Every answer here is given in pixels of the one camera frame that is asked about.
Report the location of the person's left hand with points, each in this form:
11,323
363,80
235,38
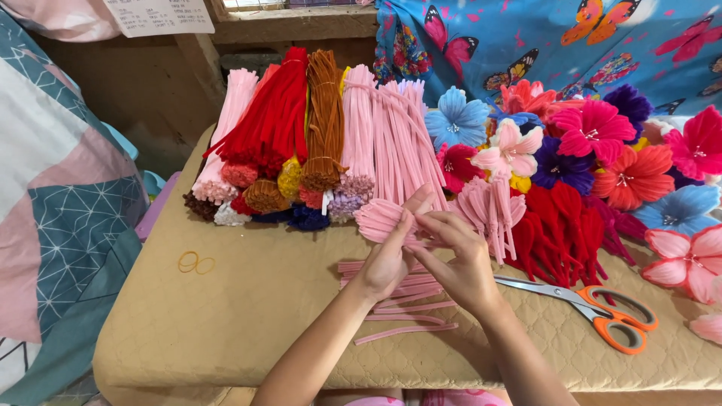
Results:
386,262

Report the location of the person's right hand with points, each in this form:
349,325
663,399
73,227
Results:
462,270

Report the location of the pink pipe cleaner petal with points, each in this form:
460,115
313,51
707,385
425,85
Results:
379,220

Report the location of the pile of cut pink stems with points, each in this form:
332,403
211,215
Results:
406,307

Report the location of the heap of pink petals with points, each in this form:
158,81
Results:
490,211

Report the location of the lilac pipe cleaner bundle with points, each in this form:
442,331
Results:
344,206

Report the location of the navy blue pipe cleaner bundle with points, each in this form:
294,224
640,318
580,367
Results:
308,218

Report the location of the heap of red petals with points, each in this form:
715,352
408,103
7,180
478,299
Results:
555,237

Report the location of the small crimson flower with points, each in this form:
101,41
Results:
456,166

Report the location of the loose pink pipe cleaner heap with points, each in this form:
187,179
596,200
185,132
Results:
403,152

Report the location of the yellow pipe cleaner bundle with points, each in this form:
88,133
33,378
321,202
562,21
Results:
290,179

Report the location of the pale pink white flower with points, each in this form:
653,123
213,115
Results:
510,150

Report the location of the person's pink shorts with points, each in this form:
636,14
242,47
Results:
428,398

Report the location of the tied pink pipe cleaner bundle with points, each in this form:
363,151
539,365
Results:
358,132

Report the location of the orange-brown pipe cleaner bundle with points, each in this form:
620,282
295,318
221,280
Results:
263,195

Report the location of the purple pipe cleaner flower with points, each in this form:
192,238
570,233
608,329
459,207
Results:
561,169

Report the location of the blue pipe cleaner flower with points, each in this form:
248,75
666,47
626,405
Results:
457,119

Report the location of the beige quilted mat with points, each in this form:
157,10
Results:
237,321

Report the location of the heap of magenta petals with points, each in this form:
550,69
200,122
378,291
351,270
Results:
617,228

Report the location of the white pipe cleaner bundle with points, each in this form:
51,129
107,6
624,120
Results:
229,216

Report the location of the coral pipe cleaner bundle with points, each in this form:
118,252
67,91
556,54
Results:
240,175

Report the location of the red pipe cleaner bundle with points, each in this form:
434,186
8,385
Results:
273,121

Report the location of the yellow rubber band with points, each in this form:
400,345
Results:
205,265
188,261

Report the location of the coral pink flower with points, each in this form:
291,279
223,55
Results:
525,97

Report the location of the magenta pipe cleaner flower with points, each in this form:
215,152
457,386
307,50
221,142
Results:
592,132
698,142

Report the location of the dark brown pipe cleaner bundle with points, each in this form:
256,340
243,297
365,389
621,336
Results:
199,206

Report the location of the orange-red pipe cleaner flower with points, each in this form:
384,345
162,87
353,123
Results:
633,176

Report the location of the light pink pipe cleaner bundle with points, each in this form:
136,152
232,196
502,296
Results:
224,146

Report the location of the light blue flower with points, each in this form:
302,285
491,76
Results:
679,210

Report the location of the dark violet fluffy flower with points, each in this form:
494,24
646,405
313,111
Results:
629,104

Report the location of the blue butterfly print cloth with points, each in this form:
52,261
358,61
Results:
541,39

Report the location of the white paper sheet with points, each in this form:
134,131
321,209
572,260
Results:
161,16

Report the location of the teal pink patterned blanket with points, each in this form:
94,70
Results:
56,208

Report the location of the wooden window frame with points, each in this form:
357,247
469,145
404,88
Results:
282,25

